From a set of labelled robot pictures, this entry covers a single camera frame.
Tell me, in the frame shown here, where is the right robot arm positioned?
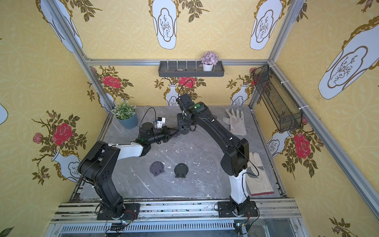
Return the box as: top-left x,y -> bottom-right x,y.
176,94 -> 250,213

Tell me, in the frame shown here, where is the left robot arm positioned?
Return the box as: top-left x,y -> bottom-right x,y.
78,122 -> 179,220

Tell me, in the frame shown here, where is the purple phone stand front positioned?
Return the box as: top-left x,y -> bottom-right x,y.
150,161 -> 165,177

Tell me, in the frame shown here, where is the black phone stand front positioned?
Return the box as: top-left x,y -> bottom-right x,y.
174,163 -> 189,178

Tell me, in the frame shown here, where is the green plant blue pot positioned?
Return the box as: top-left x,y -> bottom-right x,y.
111,100 -> 138,129

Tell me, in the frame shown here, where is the grey work glove back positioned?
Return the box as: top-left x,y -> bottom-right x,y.
223,109 -> 247,136

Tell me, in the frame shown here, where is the purple flower white pot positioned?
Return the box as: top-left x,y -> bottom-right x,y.
201,51 -> 219,72

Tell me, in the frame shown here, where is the cream leather work glove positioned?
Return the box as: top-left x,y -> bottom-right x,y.
245,152 -> 274,196

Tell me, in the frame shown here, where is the grey wall shelf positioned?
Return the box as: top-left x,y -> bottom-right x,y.
158,60 -> 225,78

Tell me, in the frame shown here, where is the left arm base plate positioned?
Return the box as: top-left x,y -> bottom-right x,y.
97,203 -> 140,221

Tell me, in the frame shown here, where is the black wire mesh basket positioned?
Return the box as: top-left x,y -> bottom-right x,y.
251,65 -> 303,132

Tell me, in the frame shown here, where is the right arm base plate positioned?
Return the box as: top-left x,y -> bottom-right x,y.
216,200 -> 259,218

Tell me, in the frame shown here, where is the aluminium frame rail front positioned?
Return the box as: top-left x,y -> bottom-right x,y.
45,198 -> 309,237

